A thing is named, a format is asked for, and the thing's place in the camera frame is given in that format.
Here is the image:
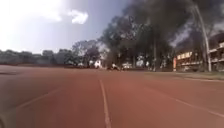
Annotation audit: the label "small white building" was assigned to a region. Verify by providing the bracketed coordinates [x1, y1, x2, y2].
[93, 59, 103, 69]

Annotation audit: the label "row of dark trees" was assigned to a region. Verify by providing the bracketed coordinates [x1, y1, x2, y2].
[71, 0, 224, 71]

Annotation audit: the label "red running track ground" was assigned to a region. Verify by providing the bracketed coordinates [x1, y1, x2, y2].
[0, 64, 224, 128]

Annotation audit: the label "red sign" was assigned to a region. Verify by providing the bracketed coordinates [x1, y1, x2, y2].
[172, 56, 178, 70]

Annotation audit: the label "row of distant trees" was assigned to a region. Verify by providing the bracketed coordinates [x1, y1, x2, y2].
[0, 49, 74, 66]

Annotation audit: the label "pale multi-storey building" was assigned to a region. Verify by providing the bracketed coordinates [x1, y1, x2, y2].
[173, 39, 224, 73]

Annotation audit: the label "tall grey pole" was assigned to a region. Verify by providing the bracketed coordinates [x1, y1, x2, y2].
[194, 3, 213, 73]

